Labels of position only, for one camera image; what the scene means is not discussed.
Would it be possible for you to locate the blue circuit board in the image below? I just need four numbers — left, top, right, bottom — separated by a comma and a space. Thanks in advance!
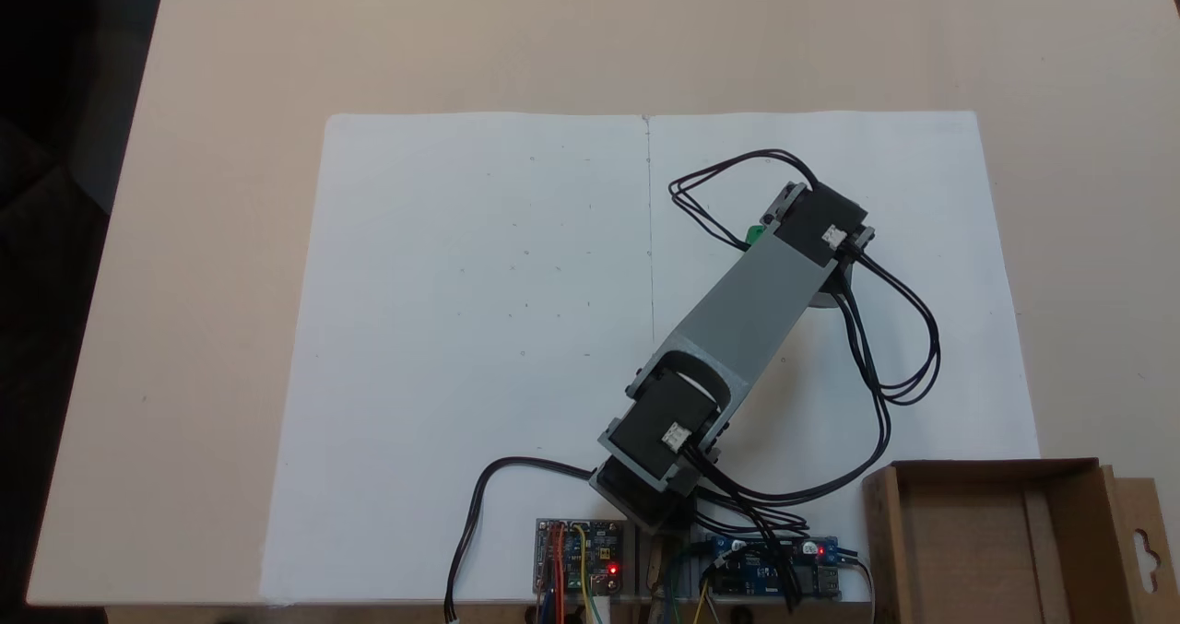
691, 532, 844, 600

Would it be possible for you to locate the brown cardboard box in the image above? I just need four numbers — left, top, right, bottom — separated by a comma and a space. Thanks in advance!
862, 458, 1180, 624

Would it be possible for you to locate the black gripper servo cable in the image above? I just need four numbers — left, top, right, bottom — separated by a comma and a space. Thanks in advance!
667, 148, 820, 249

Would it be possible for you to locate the black power cable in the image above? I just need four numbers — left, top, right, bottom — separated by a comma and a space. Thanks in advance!
444, 456, 600, 624

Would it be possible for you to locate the circuit board with coloured wires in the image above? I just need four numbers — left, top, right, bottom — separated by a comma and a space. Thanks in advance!
533, 517, 626, 624

